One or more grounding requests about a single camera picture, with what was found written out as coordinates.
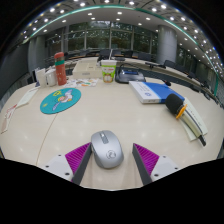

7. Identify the long curved conference desk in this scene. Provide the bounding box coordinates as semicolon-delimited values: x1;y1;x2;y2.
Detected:
44;54;224;104

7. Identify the silver grey computer mouse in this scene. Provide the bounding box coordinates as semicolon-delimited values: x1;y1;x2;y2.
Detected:
90;129;125;170

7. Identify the dark grey conference microphone unit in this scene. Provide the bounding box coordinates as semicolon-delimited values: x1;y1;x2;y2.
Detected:
114;63;147;84

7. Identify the red bottle with green band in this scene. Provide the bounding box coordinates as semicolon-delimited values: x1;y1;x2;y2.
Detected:
53;51;68;87

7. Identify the beige cardboard box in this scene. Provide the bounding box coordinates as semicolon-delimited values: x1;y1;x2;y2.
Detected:
72;59;104;80

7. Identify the colourful sticker sheet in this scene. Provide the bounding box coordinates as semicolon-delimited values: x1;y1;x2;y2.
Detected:
63;77;100;89

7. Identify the group of ceiling lights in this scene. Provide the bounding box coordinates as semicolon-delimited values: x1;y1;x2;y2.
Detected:
19;0;224;78

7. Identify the black microphone with orange ring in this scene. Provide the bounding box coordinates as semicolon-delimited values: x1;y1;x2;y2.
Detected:
165;93;208;147

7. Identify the white lidded mug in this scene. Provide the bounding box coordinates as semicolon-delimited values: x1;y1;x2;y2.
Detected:
44;68;58;88

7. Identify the round teal printed mouse pad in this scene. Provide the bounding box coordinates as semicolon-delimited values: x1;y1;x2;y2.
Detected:
39;87;82;115

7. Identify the white paper booklet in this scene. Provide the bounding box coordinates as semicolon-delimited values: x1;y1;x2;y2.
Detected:
179;96;209;142

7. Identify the red and white magazine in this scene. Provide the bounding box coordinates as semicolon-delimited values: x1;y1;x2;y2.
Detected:
0;103;18;135

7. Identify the green printed paper cup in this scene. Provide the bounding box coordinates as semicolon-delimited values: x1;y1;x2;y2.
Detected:
100;59;118;84

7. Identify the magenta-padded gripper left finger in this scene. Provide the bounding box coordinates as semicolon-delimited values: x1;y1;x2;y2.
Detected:
43;142;93;186

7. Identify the white printed leaflet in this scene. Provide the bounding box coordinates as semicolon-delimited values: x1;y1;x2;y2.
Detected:
14;87;40;109

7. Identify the tall white paper cup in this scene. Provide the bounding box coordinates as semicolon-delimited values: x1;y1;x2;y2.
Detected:
34;67;48;88

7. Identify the blue and white book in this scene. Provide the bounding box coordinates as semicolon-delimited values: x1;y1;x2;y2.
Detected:
128;80;186;105

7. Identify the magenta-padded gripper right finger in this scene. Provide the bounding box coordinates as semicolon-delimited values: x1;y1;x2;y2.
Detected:
131;143;181;186

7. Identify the group of dark office chairs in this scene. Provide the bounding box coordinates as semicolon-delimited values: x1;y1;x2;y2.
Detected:
66;48;158;63

